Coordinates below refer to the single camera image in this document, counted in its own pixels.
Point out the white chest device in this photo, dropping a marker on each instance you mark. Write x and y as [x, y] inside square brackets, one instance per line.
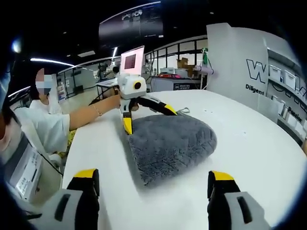
[26, 167]

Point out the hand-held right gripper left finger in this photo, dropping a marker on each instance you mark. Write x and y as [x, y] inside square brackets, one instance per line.
[76, 203]

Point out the thin ceiling light strip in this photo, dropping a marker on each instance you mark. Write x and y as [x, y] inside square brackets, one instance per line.
[52, 61]

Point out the metal storage shelf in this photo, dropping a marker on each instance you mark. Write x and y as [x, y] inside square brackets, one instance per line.
[283, 54]

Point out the grey towel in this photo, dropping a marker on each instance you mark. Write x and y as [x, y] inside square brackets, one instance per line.
[172, 143]

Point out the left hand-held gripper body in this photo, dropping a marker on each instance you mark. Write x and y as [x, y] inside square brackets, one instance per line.
[129, 86]

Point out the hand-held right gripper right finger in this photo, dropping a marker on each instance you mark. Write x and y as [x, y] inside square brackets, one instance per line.
[227, 206]

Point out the brown cardboard boxes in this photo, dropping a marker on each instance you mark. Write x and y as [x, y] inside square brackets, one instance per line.
[184, 64]

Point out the white table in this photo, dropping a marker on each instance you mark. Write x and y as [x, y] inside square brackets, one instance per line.
[239, 155]

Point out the purple roll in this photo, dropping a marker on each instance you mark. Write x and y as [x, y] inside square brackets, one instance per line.
[206, 70]

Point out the monitor with light screen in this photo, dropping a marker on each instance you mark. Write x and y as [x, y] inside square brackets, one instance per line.
[132, 61]

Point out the person's left hand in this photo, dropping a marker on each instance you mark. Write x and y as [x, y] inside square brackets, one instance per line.
[112, 103]

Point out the dark equipment cabinet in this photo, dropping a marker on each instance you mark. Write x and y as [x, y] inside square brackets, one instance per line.
[175, 83]

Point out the green hanging tool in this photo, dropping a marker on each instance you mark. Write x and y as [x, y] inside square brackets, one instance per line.
[205, 56]

